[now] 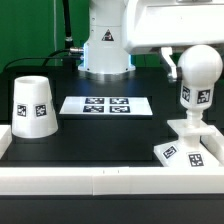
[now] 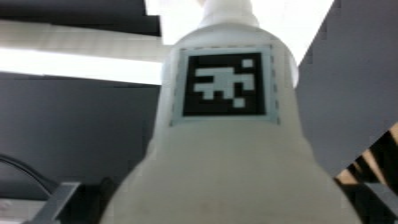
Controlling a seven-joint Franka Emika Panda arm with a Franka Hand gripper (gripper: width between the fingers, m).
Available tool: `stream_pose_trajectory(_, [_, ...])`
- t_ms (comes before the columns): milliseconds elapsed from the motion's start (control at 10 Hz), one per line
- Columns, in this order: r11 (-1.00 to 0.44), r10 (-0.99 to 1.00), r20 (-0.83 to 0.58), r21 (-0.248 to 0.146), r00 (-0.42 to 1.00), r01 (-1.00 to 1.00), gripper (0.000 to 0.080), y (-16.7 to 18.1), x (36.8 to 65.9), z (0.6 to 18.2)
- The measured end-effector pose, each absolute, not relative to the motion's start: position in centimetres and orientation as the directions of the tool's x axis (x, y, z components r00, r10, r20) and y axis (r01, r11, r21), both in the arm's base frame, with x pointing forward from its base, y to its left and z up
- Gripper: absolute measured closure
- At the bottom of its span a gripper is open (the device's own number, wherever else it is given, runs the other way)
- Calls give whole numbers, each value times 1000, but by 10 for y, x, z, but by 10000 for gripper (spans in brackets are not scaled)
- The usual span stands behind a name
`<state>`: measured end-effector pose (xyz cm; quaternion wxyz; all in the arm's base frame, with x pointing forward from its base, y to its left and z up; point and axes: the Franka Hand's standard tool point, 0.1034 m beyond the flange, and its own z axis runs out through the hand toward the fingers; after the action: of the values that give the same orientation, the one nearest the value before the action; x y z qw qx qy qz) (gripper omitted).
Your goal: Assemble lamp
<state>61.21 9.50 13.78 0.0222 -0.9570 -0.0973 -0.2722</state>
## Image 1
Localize white wall bar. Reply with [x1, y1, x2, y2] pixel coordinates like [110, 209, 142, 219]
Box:
[201, 125, 224, 161]
[0, 125, 12, 159]
[0, 167, 224, 195]

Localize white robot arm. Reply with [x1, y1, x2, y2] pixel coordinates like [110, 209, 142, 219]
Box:
[79, 0, 224, 81]

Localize black cable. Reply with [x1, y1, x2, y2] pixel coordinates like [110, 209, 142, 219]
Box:
[2, 0, 84, 73]

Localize white lamp bulb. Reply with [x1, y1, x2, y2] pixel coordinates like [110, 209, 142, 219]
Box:
[178, 45, 223, 127]

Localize white lamp shade cone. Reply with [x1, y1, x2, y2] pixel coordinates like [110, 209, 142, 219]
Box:
[12, 76, 58, 138]

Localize white right wall bar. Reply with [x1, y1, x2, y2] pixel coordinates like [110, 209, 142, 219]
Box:
[201, 125, 224, 161]

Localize white lamp base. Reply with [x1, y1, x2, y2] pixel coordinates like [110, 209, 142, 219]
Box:
[154, 119, 221, 168]

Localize white marker tag plate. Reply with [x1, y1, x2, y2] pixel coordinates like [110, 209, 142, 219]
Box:
[60, 96, 153, 116]

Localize white front wall bar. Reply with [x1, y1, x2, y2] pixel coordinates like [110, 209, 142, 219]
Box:
[0, 167, 224, 195]

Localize white left wall bar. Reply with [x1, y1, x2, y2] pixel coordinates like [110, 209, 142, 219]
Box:
[0, 125, 12, 159]

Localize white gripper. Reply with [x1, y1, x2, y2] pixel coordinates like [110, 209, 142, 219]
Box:
[122, 0, 224, 80]

